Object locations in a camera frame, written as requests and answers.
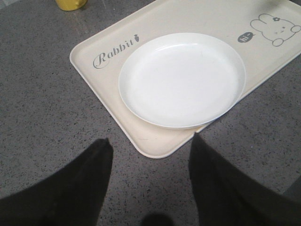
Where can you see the yellow enamel mug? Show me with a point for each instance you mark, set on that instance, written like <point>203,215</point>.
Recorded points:
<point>70,5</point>

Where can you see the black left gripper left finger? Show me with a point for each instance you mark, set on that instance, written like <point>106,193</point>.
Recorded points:
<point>73,196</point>

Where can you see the cream rabbit serving tray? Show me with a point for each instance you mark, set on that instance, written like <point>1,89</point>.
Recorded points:
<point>264,32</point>

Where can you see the white round plate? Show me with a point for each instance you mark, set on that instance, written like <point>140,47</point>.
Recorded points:
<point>182,80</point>

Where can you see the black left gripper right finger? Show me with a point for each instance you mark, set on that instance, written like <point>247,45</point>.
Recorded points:
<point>225,196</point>

